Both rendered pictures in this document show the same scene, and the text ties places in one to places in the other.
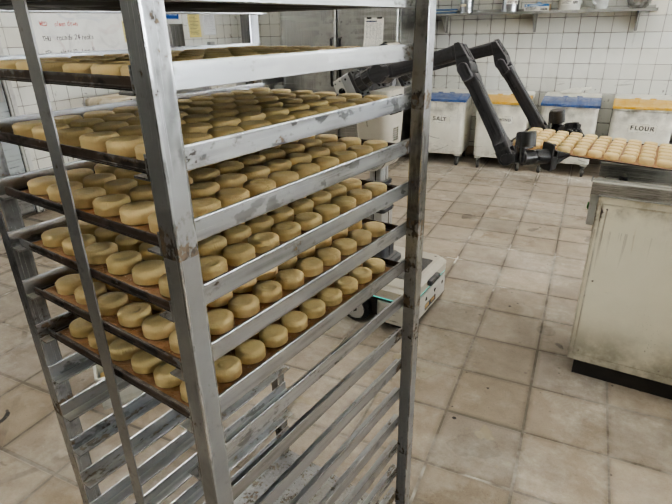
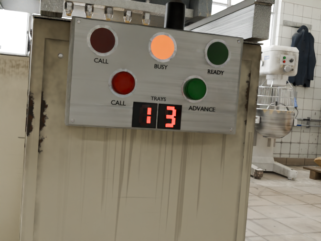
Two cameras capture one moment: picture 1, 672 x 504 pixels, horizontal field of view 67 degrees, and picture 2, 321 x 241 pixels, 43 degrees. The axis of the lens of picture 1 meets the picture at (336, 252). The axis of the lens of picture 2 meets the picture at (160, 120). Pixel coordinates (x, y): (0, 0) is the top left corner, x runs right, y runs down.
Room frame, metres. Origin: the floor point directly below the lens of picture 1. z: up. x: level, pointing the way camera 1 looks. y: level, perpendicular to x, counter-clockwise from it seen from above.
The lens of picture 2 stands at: (2.44, -0.71, 0.74)
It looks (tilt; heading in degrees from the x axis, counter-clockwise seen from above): 3 degrees down; 223
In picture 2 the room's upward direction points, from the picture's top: 4 degrees clockwise
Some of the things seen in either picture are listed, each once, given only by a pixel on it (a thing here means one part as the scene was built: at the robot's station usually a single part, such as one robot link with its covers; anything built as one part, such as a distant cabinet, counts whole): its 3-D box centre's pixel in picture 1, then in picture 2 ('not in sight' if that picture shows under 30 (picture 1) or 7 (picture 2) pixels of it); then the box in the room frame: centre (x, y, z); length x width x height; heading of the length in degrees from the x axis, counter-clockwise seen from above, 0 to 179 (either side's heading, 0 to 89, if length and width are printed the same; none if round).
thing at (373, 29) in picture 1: (373, 33); not in sight; (5.73, -0.43, 1.39); 0.22 x 0.03 x 0.31; 64
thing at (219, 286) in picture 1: (319, 229); not in sight; (0.81, 0.03, 1.14); 0.64 x 0.03 x 0.03; 144
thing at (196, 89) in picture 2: not in sight; (194, 89); (2.00, -1.05, 0.76); 0.03 x 0.02 x 0.03; 149
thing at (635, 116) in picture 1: (637, 137); not in sight; (5.10, -3.04, 0.38); 0.64 x 0.54 x 0.77; 152
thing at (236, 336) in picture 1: (321, 276); not in sight; (0.81, 0.03, 1.05); 0.64 x 0.03 x 0.03; 144
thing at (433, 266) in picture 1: (379, 264); not in sight; (2.58, -0.24, 0.24); 0.68 x 0.53 x 0.41; 58
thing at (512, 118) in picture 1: (502, 129); not in sight; (5.67, -1.87, 0.38); 0.64 x 0.54 x 0.77; 155
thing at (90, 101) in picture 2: (595, 200); (156, 79); (2.03, -1.10, 0.77); 0.24 x 0.04 x 0.14; 149
